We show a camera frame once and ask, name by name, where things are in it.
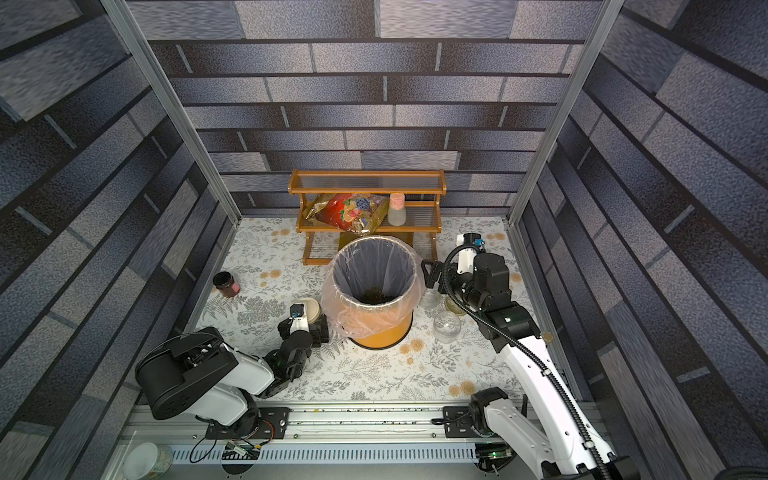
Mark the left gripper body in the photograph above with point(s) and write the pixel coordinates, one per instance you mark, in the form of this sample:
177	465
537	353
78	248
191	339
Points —
316	338

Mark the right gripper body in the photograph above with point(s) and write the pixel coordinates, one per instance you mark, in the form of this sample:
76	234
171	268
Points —
435	274

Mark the green jar lid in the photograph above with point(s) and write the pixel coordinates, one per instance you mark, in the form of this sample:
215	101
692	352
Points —
453	307

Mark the orange trash bin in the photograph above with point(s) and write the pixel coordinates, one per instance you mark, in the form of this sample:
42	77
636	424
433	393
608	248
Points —
381	336

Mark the glass tea jar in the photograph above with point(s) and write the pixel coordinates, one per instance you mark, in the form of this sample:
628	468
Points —
447	327

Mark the glass jar beige lid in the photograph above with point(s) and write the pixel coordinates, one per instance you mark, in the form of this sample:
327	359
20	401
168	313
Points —
431	300

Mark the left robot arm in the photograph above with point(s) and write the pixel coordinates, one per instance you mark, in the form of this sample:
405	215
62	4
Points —
201	374

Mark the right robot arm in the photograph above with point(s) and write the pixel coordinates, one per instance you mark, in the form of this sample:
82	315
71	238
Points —
562	444

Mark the clear plastic bin liner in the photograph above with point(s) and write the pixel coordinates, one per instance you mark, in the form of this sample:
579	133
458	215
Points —
369	306

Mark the pink lidded plastic cup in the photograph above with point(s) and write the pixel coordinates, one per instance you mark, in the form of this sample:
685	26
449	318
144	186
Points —
397	214

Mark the colourful candy bag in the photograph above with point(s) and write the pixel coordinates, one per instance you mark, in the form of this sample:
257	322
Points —
357	213

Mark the dark red small jar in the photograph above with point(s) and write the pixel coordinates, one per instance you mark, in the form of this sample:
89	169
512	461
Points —
226	284

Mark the wooden two-tier shelf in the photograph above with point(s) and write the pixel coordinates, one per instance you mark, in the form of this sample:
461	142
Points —
424	190

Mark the white lidded jar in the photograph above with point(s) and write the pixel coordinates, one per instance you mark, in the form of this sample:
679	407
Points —
147	461

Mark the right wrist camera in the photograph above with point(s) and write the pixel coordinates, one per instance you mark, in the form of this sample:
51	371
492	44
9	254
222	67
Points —
465	262

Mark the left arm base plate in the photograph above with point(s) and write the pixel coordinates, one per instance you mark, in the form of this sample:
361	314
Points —
265	423

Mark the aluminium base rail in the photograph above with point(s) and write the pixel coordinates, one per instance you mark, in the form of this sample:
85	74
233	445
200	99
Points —
332	440

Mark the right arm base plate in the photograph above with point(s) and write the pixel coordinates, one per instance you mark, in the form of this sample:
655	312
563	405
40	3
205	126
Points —
459	424

